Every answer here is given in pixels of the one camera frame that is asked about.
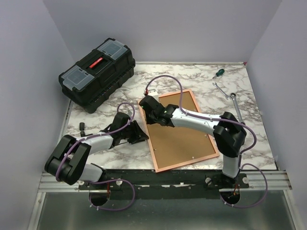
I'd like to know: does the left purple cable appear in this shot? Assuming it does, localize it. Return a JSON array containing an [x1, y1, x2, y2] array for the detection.
[[55, 102, 135, 182]]

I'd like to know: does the green handled screwdriver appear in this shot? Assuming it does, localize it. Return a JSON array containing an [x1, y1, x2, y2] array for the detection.
[[213, 69, 225, 79]]

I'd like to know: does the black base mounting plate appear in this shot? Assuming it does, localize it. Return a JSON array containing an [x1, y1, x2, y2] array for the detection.
[[79, 169, 249, 200]]

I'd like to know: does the small silver open wrench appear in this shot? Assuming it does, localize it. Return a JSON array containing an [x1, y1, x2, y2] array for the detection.
[[213, 82, 229, 100]]

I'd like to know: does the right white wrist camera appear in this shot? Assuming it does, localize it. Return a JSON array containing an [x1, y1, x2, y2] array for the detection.
[[144, 89, 159, 101]]

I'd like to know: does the red wooden picture frame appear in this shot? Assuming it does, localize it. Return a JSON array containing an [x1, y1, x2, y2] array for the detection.
[[138, 88, 220, 173]]

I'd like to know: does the silver ratchet wrench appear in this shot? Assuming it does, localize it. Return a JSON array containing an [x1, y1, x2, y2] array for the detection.
[[230, 92, 245, 124]]

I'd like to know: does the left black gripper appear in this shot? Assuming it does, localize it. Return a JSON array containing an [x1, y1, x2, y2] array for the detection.
[[120, 121, 148, 144]]

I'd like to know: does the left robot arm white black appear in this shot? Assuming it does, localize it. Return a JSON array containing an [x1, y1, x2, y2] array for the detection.
[[44, 112, 149, 189]]

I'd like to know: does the small black cylinder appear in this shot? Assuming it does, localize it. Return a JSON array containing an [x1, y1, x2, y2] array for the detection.
[[79, 122, 85, 137]]

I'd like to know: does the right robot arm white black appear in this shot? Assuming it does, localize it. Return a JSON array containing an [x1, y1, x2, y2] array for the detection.
[[139, 95, 247, 188]]

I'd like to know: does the aluminium rail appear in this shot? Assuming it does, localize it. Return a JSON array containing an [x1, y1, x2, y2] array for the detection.
[[38, 171, 292, 192]]

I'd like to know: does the black plastic toolbox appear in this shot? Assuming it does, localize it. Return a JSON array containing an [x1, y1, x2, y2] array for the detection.
[[59, 38, 136, 114]]

